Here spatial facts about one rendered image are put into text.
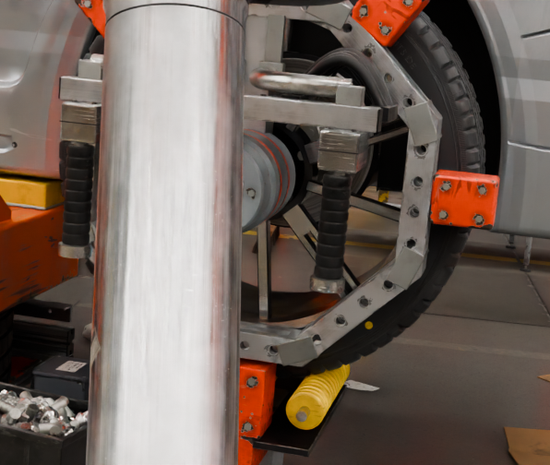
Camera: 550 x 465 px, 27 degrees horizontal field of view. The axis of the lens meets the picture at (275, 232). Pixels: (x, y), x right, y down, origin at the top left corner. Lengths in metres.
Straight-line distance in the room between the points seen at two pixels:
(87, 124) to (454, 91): 0.54
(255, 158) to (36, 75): 0.81
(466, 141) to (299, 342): 0.38
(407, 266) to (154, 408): 0.89
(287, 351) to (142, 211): 0.89
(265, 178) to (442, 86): 0.32
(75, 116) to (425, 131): 0.48
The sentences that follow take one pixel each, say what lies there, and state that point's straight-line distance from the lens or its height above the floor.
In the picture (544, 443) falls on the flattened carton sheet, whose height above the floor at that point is 0.02.
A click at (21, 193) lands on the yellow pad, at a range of 2.29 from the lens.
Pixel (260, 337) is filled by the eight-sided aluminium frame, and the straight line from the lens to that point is 1.71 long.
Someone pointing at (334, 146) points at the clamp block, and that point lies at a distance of 1.42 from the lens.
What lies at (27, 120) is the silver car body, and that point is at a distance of 2.26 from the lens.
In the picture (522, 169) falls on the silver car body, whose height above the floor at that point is 0.86.
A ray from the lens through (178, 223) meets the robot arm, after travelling 0.83.
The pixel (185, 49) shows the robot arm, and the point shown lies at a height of 1.05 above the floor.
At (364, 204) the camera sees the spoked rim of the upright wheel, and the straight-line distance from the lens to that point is 1.75.
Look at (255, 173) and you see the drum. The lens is 1.52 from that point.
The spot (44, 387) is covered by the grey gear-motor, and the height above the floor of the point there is 0.40.
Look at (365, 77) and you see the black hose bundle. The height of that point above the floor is 1.01.
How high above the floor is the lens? 1.07
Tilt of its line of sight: 10 degrees down
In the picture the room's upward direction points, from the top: 5 degrees clockwise
